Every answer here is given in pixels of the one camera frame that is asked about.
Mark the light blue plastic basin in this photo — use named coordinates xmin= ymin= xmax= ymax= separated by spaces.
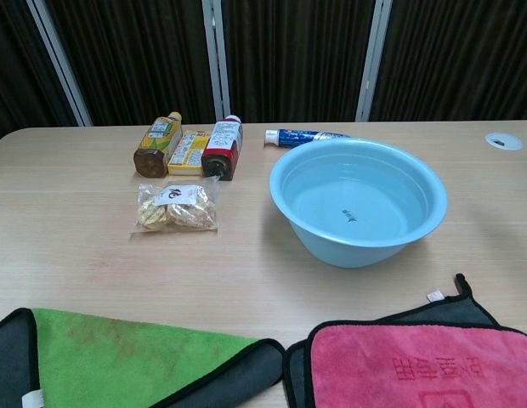
xmin=269 ymin=136 xmax=450 ymax=269

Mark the red white label bottle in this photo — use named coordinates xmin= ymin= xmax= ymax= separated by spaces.
xmin=201 ymin=114 xmax=244 ymax=182

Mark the blue white toothpaste tube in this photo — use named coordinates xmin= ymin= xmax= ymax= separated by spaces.
xmin=263 ymin=128 xmax=352 ymax=150

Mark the clear bag of cookies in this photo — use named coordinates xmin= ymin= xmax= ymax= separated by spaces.
xmin=130 ymin=176 xmax=221 ymax=234

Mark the yellow cardboard box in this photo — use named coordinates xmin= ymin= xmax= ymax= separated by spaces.
xmin=166 ymin=129 xmax=212 ymax=177

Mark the yellow green drink bottle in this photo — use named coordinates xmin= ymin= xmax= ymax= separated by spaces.
xmin=133 ymin=110 xmax=184 ymax=179

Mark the green grey microfibre towel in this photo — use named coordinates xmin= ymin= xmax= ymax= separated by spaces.
xmin=0 ymin=307 xmax=287 ymax=408

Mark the pink microfibre towel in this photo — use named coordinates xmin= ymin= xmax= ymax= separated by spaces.
xmin=285 ymin=320 xmax=527 ymax=408

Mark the grey towel with black loop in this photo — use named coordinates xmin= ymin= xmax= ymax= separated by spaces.
xmin=376 ymin=273 xmax=502 ymax=328

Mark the grey metal partition post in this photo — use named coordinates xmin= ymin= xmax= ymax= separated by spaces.
xmin=201 ymin=0 xmax=231 ymax=123
xmin=26 ymin=0 xmax=94 ymax=128
xmin=355 ymin=0 xmax=393 ymax=123

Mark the silver table cable grommet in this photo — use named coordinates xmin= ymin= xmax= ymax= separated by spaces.
xmin=484 ymin=132 xmax=524 ymax=151

